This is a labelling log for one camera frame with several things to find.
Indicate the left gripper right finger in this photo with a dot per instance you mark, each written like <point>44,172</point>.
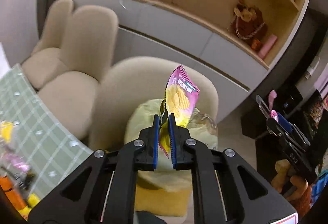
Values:
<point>226,189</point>

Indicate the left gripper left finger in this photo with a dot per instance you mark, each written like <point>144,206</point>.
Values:
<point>102,188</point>

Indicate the pink snack pouch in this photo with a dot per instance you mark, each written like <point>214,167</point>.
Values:
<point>271,99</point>

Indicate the purple yellow chip bag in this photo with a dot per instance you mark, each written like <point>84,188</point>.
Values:
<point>181,95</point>

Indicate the yellow green trash bag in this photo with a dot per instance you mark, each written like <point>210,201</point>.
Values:
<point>165,191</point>

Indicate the right gloved hand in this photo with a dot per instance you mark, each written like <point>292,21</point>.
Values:
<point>301,196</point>

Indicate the green checked tablecloth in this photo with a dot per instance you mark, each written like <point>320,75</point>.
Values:
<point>42,152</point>

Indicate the orange tissue box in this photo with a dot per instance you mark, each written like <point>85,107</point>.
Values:
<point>12,194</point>

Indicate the pink box on shelf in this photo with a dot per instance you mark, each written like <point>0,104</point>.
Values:
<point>267,46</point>

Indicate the beige chair near bin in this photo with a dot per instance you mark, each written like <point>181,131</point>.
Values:
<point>134,81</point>

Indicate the yellow snack packet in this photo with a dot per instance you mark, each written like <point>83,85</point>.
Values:
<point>6,130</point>

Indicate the brown plush doll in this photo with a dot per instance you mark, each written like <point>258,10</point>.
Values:
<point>248,23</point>

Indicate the beige far chair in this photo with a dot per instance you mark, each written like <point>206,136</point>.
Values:
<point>43,62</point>

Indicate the beige middle chair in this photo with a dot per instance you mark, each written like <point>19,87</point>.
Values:
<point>86,55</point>

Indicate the wooden wall shelf cabinet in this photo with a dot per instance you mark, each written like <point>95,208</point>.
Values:
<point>196,33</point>

